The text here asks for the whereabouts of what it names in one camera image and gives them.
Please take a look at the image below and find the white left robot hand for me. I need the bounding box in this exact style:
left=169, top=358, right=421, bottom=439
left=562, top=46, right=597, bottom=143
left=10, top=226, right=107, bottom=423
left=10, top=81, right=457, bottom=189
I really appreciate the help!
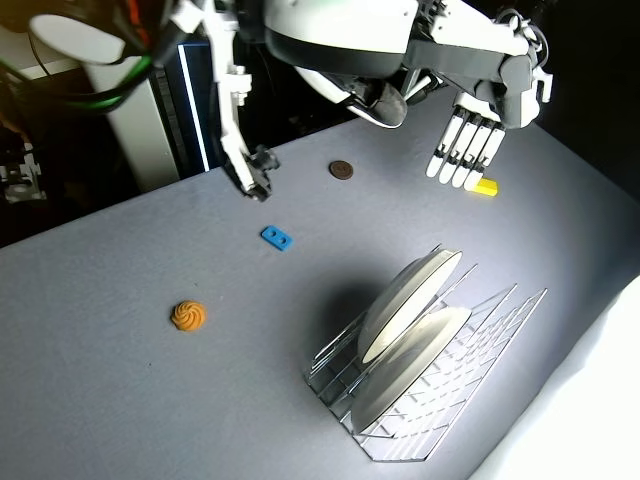
left=425, top=92, right=509, bottom=191

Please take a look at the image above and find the white plate with dark rim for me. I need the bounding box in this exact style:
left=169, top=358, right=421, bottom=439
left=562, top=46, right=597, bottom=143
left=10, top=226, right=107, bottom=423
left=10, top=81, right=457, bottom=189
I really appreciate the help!
left=351, top=305, right=473, bottom=434
left=357, top=248, right=464, bottom=364

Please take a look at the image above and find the blue block with two holes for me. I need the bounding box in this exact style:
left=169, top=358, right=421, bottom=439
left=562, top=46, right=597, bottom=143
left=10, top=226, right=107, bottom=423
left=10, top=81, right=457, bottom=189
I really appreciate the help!
left=259, top=225, right=295, bottom=252

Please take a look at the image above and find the orange swirl cookie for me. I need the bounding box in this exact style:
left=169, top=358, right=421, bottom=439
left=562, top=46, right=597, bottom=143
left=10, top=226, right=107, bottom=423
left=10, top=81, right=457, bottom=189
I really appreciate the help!
left=170, top=299, right=208, bottom=332

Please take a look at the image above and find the silver wire dish rack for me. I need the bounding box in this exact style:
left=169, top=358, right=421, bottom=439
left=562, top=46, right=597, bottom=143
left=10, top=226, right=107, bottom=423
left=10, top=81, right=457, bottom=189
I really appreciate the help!
left=303, top=244, right=548, bottom=462

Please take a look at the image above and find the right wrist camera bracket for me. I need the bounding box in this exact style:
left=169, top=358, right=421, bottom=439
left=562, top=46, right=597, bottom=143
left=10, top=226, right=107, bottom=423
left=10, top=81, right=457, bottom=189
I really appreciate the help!
left=169, top=0, right=281, bottom=203

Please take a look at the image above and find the grey metal bracket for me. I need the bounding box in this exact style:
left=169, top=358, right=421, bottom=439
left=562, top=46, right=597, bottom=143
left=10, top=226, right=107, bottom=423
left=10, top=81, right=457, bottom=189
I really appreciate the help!
left=0, top=142, right=49, bottom=204

